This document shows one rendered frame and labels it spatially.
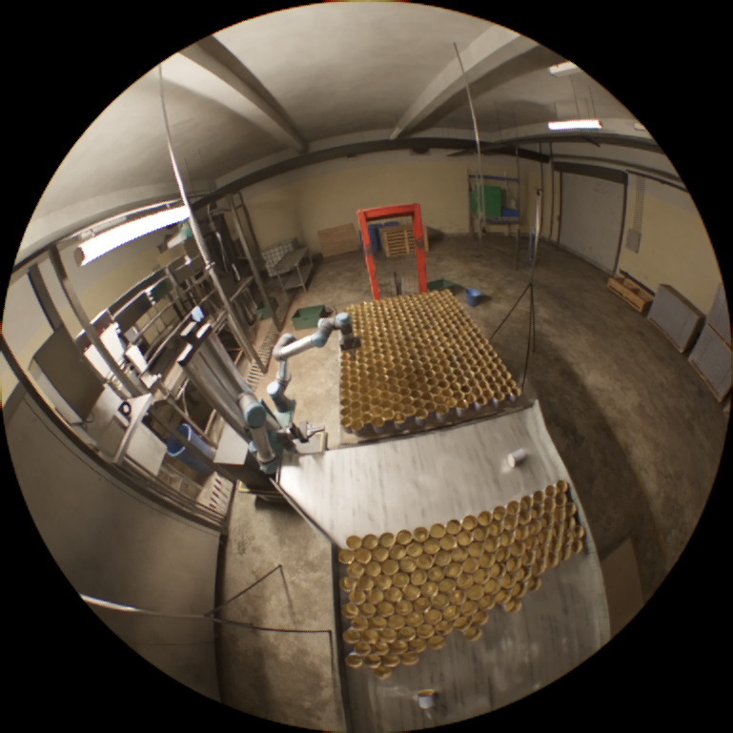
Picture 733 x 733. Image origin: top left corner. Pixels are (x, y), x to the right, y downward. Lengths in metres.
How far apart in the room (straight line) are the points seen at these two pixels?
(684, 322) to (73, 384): 8.91
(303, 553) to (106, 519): 1.69
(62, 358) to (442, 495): 2.16
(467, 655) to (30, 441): 2.36
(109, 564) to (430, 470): 2.22
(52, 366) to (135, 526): 1.22
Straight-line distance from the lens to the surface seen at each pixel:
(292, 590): 2.49
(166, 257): 3.91
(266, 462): 1.47
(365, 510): 1.20
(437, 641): 1.22
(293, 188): 9.94
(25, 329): 7.82
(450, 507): 1.19
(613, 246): 10.26
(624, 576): 3.01
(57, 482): 1.92
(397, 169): 9.95
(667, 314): 7.56
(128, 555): 2.18
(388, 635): 1.20
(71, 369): 1.71
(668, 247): 9.30
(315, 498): 1.28
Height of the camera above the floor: 2.22
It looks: 41 degrees down
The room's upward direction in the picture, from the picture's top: 14 degrees counter-clockwise
